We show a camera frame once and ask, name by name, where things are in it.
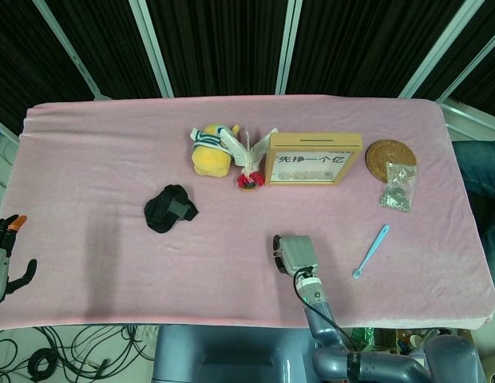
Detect right robot hand grey black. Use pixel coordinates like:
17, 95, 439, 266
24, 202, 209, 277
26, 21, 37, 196
272, 234, 320, 276

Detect light blue plastic spoon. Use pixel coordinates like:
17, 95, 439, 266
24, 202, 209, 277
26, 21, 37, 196
351, 224, 390, 280

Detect white feather shuttlecock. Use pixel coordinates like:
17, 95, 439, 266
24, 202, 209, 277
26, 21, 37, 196
223, 127, 279, 192

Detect pink table cloth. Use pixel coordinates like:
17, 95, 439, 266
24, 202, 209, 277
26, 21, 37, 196
0, 94, 495, 330

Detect clear plastic bag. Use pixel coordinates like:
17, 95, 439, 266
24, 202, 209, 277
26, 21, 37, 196
378, 161, 418, 214

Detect blue grey robot torso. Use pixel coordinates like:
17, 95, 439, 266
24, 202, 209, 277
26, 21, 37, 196
152, 324, 317, 383

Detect yellow plush toy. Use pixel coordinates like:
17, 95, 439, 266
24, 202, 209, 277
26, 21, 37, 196
190, 123, 240, 177

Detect round woven rattan coaster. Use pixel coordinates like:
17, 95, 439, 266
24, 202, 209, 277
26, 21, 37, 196
365, 138, 418, 184

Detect black folded cloth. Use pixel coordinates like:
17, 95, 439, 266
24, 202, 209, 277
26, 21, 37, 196
143, 184, 200, 234

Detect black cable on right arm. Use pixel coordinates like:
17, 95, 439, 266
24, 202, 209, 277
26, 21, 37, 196
293, 270, 359, 377

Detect wooden frame money box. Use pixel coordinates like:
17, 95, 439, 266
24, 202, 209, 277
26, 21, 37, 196
264, 132, 363, 187

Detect black cables on floor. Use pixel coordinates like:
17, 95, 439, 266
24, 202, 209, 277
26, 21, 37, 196
0, 325, 153, 383

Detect pale teal partition post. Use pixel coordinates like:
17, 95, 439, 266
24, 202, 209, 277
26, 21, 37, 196
129, 0, 175, 99
438, 35, 495, 141
398, 0, 481, 101
31, 0, 113, 101
275, 0, 304, 97

